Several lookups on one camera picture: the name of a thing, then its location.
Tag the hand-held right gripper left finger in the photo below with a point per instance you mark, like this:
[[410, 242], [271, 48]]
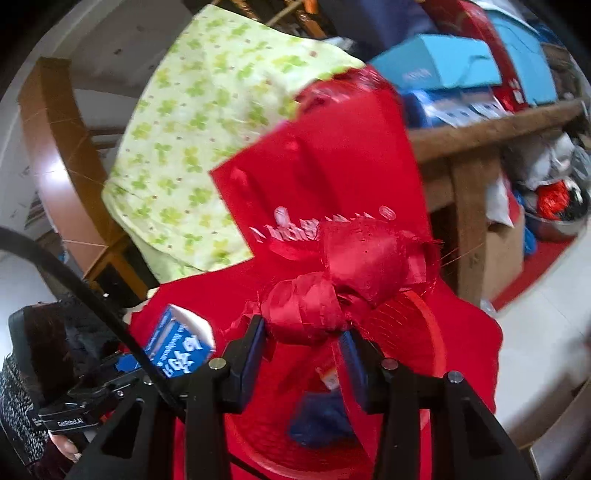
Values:
[[253, 357]]

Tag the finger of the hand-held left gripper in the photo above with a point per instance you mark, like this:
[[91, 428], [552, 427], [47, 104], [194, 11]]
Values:
[[127, 363]]

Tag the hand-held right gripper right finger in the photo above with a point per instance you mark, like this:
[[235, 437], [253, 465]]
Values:
[[353, 367]]

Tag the blue and white small carton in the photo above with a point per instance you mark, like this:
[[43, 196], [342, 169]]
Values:
[[180, 341]]

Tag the red mesh basket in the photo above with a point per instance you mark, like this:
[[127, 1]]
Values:
[[408, 332]]

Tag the red cloth scrap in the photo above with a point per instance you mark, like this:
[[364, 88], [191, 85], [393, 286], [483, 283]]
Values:
[[351, 267]]

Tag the person's left forearm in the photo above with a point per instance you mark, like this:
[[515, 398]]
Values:
[[21, 415]]

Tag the person's left hand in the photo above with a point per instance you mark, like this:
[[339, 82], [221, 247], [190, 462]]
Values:
[[64, 447]]

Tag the blue wrapper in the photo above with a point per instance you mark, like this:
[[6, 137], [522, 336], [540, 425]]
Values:
[[318, 417]]

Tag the black jacket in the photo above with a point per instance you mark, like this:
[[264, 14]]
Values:
[[51, 341]]

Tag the red blanket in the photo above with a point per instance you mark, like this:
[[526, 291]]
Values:
[[194, 297]]

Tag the brown cardboard box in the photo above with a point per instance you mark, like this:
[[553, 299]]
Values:
[[503, 258]]

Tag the red bag with white print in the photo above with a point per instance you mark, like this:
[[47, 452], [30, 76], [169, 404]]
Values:
[[323, 175]]

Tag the red floor mat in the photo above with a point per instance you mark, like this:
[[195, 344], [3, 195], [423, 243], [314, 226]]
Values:
[[535, 265]]

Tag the wooden cabinet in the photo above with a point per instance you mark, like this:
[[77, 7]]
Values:
[[60, 161]]

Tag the green floral quilt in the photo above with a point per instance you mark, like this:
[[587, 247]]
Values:
[[198, 138]]

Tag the metal bowl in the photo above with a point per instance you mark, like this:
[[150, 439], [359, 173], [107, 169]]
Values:
[[554, 229]]

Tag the wooden table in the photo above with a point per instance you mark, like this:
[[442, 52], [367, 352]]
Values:
[[466, 134]]

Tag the orange mesh bag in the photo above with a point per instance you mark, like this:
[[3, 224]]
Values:
[[554, 198]]

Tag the blue and white packets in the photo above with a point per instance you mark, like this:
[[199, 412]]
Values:
[[443, 108]]

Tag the white plastic bag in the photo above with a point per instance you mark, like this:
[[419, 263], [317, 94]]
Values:
[[540, 161]]

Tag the light blue cardboard box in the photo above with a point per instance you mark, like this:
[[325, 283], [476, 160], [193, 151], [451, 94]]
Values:
[[438, 60]]

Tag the dark navy cloth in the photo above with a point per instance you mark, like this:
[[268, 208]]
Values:
[[369, 23]]

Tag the teal cardboard box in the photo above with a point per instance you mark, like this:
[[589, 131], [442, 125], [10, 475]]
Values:
[[526, 55]]

